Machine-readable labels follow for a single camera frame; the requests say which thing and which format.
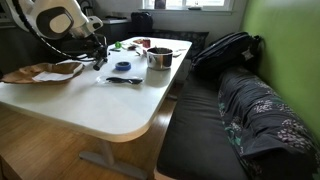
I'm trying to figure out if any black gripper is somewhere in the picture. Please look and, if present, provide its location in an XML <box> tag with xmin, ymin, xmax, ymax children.
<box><xmin>64</xmin><ymin>34</ymin><xmax>108</xmax><ymax>71</ymax></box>

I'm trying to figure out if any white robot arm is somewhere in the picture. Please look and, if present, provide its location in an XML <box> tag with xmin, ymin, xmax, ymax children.
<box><xmin>4</xmin><ymin>0</ymin><xmax>108</xmax><ymax>71</ymax></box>

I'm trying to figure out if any silver cup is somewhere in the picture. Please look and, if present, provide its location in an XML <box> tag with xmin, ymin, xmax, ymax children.
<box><xmin>147</xmin><ymin>47</ymin><xmax>173</xmax><ymax>71</ymax></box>

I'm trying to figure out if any black plastic cutlery packet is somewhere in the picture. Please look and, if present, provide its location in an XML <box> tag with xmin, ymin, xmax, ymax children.
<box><xmin>97</xmin><ymin>76</ymin><xmax>143</xmax><ymax>85</ymax></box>

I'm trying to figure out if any green small ball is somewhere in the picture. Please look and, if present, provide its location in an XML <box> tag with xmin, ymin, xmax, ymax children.
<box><xmin>115</xmin><ymin>41</ymin><xmax>122</xmax><ymax>49</ymax></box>

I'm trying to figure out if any white paper receipt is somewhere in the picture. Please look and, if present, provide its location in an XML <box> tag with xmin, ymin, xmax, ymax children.
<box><xmin>32</xmin><ymin>63</ymin><xmax>84</xmax><ymax>82</ymax></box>

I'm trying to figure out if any dark red can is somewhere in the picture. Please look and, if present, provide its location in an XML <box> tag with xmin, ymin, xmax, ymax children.
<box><xmin>143</xmin><ymin>38</ymin><xmax>151</xmax><ymax>48</ymax></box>

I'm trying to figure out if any black bag at window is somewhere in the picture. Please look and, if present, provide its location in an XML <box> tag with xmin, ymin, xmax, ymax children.
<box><xmin>131</xmin><ymin>12</ymin><xmax>153</xmax><ymax>33</ymax></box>

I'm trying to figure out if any brown paper bag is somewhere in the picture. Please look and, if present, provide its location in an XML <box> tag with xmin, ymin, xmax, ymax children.
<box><xmin>1</xmin><ymin>62</ymin><xmax>84</xmax><ymax>84</ymax></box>

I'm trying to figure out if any grey table leg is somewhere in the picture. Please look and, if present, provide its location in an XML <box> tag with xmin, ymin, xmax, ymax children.
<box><xmin>79</xmin><ymin>139</ymin><xmax>148</xmax><ymax>180</ymax></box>

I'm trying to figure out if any black sofa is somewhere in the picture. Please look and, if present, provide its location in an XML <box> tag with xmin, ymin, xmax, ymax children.
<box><xmin>154</xmin><ymin>74</ymin><xmax>251</xmax><ymax>180</ymax></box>

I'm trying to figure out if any black backpack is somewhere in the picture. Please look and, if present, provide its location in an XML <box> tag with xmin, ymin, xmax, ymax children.
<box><xmin>192</xmin><ymin>32</ymin><xmax>262</xmax><ymax>79</ymax></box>

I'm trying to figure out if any dark floral blanket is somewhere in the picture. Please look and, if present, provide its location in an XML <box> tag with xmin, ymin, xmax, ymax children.
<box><xmin>218</xmin><ymin>67</ymin><xmax>320</xmax><ymax>180</ymax></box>

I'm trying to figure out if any blue tape ring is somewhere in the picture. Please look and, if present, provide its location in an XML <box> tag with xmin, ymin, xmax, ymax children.
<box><xmin>115</xmin><ymin>61</ymin><xmax>132</xmax><ymax>72</ymax></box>

